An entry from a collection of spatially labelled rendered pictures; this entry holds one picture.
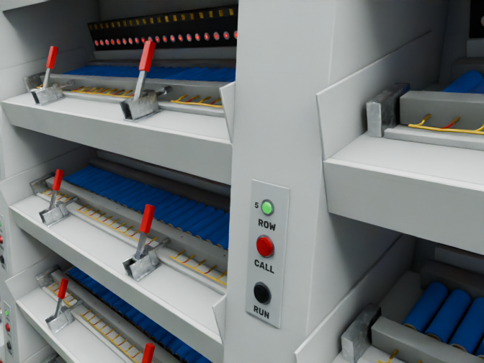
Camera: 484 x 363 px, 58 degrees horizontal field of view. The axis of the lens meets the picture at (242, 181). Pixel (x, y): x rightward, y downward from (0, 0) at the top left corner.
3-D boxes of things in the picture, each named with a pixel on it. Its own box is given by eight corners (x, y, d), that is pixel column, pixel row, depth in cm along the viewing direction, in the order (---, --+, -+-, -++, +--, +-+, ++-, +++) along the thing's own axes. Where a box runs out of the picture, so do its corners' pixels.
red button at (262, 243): (269, 258, 36) (270, 240, 36) (254, 253, 37) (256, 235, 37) (276, 256, 37) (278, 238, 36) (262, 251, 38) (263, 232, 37)
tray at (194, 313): (232, 377, 45) (212, 307, 40) (17, 225, 85) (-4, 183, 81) (339, 268, 57) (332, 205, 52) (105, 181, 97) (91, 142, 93)
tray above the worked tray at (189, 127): (241, 189, 40) (209, 34, 34) (10, 124, 81) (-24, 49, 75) (356, 113, 52) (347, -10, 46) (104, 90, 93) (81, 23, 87)
